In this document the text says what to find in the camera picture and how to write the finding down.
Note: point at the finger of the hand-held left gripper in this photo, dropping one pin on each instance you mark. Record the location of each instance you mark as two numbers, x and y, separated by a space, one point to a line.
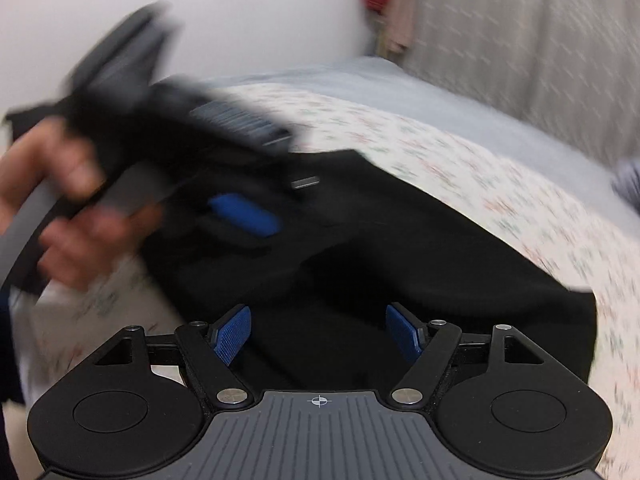
245 215
305 182

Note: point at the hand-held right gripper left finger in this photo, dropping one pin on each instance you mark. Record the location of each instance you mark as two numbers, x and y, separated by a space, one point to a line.
232 335

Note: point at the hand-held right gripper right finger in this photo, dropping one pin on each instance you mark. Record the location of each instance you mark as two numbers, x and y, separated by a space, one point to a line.
402 332

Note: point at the black pants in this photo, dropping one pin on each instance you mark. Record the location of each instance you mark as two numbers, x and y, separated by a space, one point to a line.
400 260

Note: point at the person's left hand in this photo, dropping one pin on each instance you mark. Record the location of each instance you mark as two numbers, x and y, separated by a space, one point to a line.
60 170

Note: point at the blue-grey blanket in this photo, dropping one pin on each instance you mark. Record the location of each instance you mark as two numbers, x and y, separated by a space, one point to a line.
425 95

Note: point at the beige hanging cloth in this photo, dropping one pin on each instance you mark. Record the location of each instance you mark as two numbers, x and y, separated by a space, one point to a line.
400 20

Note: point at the person's dark clothing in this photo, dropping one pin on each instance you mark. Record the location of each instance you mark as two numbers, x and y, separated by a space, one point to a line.
7 385

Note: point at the beige checked curtain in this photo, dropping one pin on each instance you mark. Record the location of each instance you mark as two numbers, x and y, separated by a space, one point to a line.
525 35

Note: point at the grey crumpled cloth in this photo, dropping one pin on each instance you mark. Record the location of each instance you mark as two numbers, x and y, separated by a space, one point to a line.
627 177

